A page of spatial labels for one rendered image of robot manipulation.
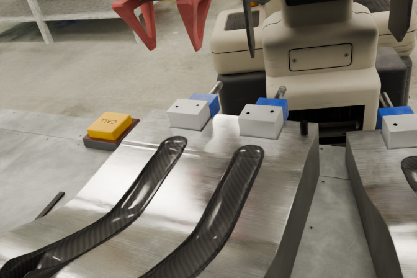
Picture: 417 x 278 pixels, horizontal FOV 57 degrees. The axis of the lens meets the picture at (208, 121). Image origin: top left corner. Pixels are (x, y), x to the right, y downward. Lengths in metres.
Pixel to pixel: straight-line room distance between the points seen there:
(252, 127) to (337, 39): 0.35
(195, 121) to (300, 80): 0.33
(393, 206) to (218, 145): 0.21
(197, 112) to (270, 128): 0.10
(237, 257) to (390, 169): 0.23
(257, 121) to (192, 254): 0.19
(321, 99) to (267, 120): 0.33
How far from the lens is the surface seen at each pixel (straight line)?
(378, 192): 0.47
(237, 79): 1.11
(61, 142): 0.80
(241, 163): 0.48
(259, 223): 0.41
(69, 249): 0.41
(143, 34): 0.51
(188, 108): 0.54
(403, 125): 0.54
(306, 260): 0.48
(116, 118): 0.73
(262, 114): 0.50
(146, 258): 0.37
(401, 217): 0.41
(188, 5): 0.44
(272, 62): 0.80
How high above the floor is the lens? 1.19
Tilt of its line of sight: 33 degrees down
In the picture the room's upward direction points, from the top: 12 degrees counter-clockwise
